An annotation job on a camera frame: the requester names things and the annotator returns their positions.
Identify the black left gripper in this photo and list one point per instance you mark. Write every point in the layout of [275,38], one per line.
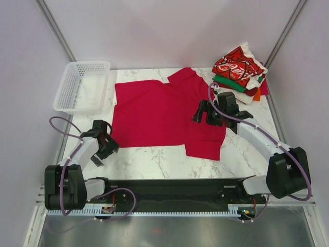
[111,146]

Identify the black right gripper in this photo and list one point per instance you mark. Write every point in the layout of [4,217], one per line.
[206,106]

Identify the crimson red t shirt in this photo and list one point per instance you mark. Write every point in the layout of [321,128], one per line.
[151,113]

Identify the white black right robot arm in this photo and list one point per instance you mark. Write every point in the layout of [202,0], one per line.
[287,172]

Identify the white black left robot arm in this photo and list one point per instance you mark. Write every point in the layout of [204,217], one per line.
[64,182]

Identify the white folded shirt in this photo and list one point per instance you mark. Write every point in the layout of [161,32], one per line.
[242,97]

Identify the green folded shirt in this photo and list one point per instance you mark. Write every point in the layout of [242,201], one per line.
[217,77]

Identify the dark red folded shirt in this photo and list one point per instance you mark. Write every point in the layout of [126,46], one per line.
[228,84]

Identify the orange folded shirt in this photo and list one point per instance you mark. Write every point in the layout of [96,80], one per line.
[257,95]

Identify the red white printed shirt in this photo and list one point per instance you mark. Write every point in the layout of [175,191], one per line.
[241,66]

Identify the magenta folded shirt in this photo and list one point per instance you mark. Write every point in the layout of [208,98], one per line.
[264,87]

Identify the white plastic basket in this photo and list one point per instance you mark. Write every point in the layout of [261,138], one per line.
[83,87]

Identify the white slotted cable duct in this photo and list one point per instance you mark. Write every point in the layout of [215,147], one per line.
[100,211]

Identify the right aluminium frame post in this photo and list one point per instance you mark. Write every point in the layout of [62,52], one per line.
[286,31]

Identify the aluminium frame post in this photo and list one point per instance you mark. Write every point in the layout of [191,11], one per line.
[286,31]
[55,29]

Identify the left aluminium frame post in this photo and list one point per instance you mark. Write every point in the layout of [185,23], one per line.
[55,29]

